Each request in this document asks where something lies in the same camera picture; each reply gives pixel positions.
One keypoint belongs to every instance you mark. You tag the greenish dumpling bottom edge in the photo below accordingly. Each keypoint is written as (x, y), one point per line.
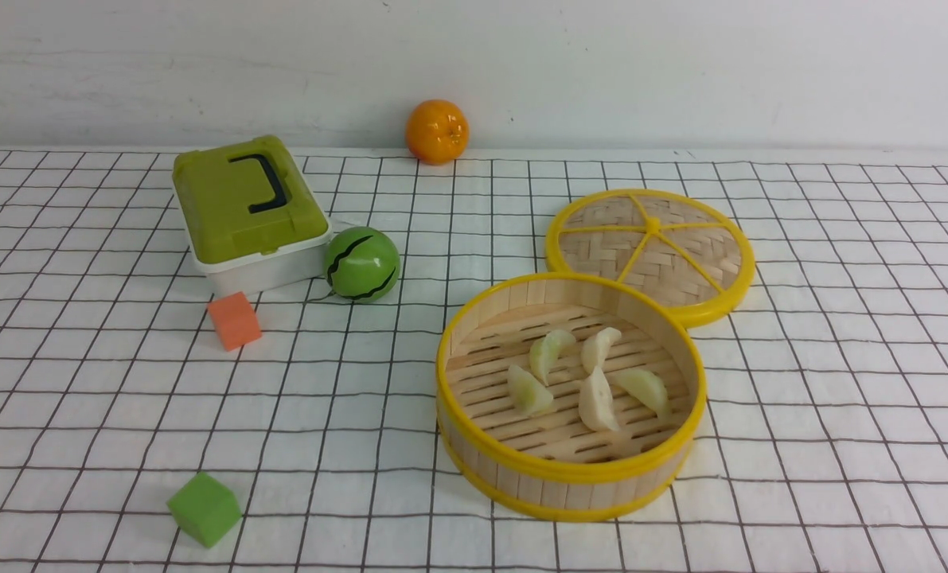
(545, 352)

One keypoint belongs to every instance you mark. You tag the small dumpling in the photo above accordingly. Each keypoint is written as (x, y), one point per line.
(530, 397)

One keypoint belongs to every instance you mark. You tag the white dumpling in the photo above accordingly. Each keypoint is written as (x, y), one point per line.
(596, 348)

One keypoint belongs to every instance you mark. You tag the cream dumpling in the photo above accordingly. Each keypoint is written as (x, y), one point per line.
(596, 407)

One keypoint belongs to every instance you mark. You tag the pale green dumpling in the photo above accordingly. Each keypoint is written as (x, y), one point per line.
(646, 387)

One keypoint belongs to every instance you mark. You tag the yellow bamboo steamer tray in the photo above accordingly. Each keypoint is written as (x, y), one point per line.
(551, 466)

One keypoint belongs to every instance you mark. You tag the yellow woven steamer lid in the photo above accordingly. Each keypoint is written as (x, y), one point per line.
(687, 256)

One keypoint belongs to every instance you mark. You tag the green toy watermelon ball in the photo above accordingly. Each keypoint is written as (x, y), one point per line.
(362, 264)

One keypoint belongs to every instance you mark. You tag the orange fruit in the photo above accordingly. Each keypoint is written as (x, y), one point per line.
(437, 132)

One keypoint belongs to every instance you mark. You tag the green lidded white box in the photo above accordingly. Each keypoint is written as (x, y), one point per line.
(252, 222)

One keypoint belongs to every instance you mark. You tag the orange foam cube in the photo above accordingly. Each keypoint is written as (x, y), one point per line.
(235, 321)

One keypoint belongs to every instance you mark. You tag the green foam cube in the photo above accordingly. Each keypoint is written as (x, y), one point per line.
(205, 509)

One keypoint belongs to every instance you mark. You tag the white grid tablecloth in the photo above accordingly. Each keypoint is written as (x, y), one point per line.
(825, 447)

